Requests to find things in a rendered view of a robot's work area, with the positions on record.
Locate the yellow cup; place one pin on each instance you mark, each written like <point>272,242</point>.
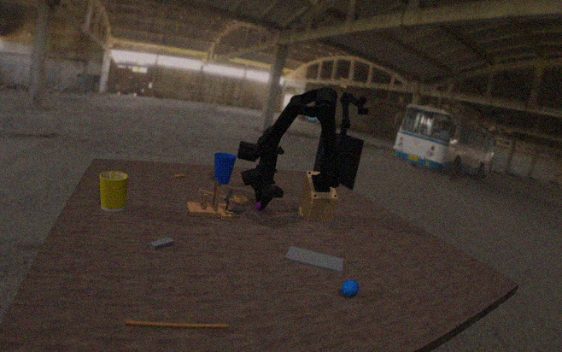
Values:
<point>113,189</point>

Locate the blue plastic cup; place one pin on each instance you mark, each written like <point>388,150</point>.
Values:
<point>223,165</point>

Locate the blue ball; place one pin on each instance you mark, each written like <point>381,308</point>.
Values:
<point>350,288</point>

